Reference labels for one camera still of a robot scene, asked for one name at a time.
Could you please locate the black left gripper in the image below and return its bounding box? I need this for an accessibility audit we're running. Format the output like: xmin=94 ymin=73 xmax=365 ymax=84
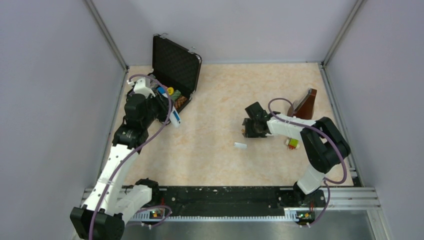
xmin=142 ymin=88 xmax=175 ymax=127

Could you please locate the white remote control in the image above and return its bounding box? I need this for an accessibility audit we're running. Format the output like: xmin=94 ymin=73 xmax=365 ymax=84
xmin=156 ymin=86 xmax=182 ymax=129

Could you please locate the white battery cover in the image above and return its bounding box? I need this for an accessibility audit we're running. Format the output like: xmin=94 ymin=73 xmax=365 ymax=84
xmin=233 ymin=142 xmax=248 ymax=149

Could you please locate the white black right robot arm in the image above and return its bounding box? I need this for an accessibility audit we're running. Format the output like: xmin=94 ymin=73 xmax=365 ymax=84
xmin=242 ymin=102 xmax=351 ymax=206

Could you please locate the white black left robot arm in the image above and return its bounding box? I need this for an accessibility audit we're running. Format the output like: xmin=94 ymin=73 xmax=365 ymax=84
xmin=70 ymin=93 xmax=174 ymax=240

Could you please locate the yellow big blind chip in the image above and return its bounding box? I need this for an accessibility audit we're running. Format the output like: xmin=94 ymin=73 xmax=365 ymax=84
xmin=167 ymin=87 xmax=175 ymax=95

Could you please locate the orange black chip row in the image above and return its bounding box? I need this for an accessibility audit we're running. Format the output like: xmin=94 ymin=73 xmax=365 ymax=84
xmin=174 ymin=96 xmax=188 ymax=110

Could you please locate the red green chip row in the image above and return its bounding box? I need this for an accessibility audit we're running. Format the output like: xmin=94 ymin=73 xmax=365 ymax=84
xmin=170 ymin=90 xmax=182 ymax=101

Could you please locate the colourful toy brick stack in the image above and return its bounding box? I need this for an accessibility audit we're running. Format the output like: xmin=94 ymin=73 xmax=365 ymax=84
xmin=285 ymin=138 xmax=300 ymax=150

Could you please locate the black poker chip case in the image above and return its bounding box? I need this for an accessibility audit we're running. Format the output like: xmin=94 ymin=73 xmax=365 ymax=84
xmin=148 ymin=33 xmax=203 ymax=112

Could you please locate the brown wooden metronome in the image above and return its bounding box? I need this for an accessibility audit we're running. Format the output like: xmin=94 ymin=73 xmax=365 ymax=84
xmin=287 ymin=88 xmax=317 ymax=120

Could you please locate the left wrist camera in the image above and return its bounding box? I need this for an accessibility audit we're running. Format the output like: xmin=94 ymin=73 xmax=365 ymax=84
xmin=127 ymin=77 xmax=156 ymax=99

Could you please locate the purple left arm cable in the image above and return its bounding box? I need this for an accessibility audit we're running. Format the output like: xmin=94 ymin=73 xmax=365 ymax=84
xmin=87 ymin=73 xmax=174 ymax=240

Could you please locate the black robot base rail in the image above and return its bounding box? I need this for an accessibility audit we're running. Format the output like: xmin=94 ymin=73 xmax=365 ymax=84
xmin=117 ymin=185 xmax=329 ymax=223

